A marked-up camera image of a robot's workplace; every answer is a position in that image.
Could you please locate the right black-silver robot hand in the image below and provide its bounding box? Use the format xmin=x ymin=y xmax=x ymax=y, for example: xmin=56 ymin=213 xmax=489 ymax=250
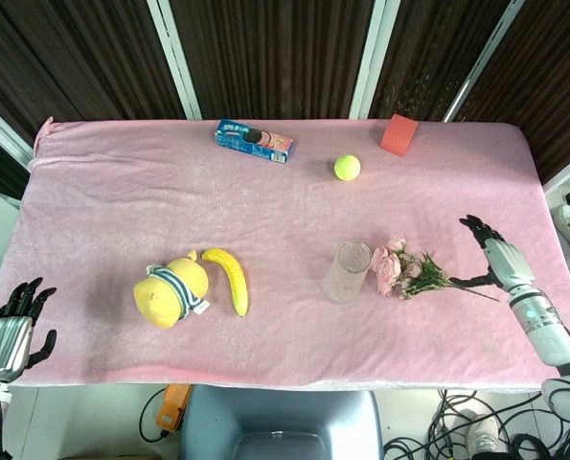
xmin=449 ymin=214 xmax=538 ymax=294

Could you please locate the left black-silver robot hand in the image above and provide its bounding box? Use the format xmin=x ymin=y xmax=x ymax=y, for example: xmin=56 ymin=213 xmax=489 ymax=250
xmin=0 ymin=276 xmax=58 ymax=384

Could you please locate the pink rose bouquet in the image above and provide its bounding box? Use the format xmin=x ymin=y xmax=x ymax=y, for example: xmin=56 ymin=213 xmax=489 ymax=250
xmin=370 ymin=234 xmax=501 ymax=304

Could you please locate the clear glass vase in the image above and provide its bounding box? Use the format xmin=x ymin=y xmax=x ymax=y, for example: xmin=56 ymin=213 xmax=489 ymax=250
xmin=321 ymin=241 xmax=374 ymax=305

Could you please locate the yellow plush toy striped scarf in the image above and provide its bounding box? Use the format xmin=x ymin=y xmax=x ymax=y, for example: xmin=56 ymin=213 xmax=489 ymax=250
xmin=131 ymin=248 xmax=213 ymax=331

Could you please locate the red-orange block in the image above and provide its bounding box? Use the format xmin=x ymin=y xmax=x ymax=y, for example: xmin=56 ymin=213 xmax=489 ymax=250
xmin=379 ymin=113 xmax=420 ymax=157

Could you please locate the orange device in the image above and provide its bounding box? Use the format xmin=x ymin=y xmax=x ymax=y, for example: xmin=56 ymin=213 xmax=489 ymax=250
xmin=155 ymin=382 xmax=194 ymax=427

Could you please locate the yellow-green tennis ball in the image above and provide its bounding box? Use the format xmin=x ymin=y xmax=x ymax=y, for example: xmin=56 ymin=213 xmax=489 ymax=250
xmin=333 ymin=153 xmax=362 ymax=182

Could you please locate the yellow banana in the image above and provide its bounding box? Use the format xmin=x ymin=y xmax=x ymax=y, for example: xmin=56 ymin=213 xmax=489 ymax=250
xmin=201 ymin=247 xmax=250 ymax=318

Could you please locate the pink fleece table cloth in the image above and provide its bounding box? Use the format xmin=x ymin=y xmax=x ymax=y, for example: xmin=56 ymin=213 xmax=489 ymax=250
xmin=0 ymin=116 xmax=570 ymax=393

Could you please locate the blue cookie box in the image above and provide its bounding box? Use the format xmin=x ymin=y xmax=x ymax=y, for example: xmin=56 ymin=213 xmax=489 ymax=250
xmin=214 ymin=118 xmax=295 ymax=166

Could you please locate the grey-blue chair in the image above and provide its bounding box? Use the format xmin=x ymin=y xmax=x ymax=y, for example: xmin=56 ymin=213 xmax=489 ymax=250
xmin=177 ymin=384 xmax=386 ymax=460

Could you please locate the white partition post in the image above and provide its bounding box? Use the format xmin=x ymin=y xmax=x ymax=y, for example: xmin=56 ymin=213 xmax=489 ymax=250
xmin=146 ymin=0 xmax=203 ymax=121
xmin=542 ymin=145 xmax=570 ymax=194
xmin=349 ymin=0 xmax=401 ymax=121
xmin=0 ymin=94 xmax=34 ymax=168
xmin=442 ymin=0 xmax=526 ymax=124

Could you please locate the black device cable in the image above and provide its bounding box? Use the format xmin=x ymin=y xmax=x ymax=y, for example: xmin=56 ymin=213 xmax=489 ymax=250
xmin=138 ymin=387 xmax=171 ymax=444

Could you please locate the black floor cable bundle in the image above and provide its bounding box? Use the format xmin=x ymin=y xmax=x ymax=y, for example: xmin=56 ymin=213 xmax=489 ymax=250
xmin=383 ymin=388 xmax=570 ymax=460

